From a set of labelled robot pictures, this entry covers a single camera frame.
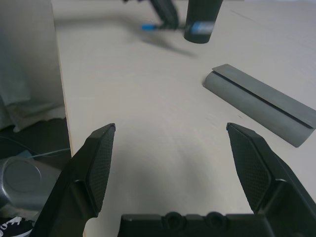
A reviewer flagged grey glasses case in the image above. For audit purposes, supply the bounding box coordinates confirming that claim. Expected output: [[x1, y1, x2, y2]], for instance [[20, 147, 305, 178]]
[[202, 63, 316, 148]]

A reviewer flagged grey round base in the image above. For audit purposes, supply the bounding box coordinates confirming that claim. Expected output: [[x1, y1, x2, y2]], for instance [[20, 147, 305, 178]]
[[0, 158, 64, 219]]

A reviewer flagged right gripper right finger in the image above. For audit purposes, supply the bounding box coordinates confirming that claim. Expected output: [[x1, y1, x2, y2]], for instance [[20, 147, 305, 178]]
[[226, 122, 316, 237]]

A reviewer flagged black pen blue cap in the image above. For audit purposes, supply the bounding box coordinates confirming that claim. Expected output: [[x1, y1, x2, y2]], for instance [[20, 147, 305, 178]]
[[141, 21, 215, 35]]

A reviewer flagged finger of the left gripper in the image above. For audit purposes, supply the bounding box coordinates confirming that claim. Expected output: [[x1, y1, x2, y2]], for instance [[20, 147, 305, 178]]
[[164, 0, 180, 28], [150, 0, 173, 25]]

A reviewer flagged black plastic cup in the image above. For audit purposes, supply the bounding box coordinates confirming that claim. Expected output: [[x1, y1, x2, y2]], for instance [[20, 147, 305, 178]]
[[183, 0, 224, 45]]

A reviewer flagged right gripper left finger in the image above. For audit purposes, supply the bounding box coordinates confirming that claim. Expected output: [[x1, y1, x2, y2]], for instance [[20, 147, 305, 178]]
[[32, 122, 116, 237]]

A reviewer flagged black shoe white print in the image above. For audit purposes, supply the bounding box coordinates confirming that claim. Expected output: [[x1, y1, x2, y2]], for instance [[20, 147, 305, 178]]
[[0, 216, 34, 237]]

